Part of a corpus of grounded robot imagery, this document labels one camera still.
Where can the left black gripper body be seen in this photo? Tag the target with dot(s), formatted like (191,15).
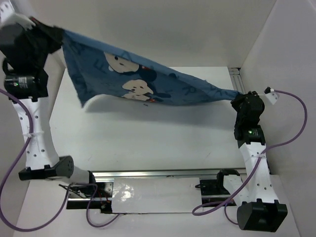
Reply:
(42,42)

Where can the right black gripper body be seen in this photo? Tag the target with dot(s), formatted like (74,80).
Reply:
(237,103)

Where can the blue letter print pillowcase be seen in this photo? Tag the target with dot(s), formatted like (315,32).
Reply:
(97,68)

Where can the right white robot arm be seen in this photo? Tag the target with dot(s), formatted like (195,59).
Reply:
(258,207)

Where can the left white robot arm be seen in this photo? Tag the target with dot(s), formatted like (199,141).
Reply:
(29,96)

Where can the white cover plate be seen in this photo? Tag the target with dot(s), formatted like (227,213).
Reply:
(155,195)

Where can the aluminium side rail frame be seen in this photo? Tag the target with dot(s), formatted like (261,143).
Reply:
(236,80)

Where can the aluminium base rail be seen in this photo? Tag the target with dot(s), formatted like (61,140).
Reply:
(208,186)

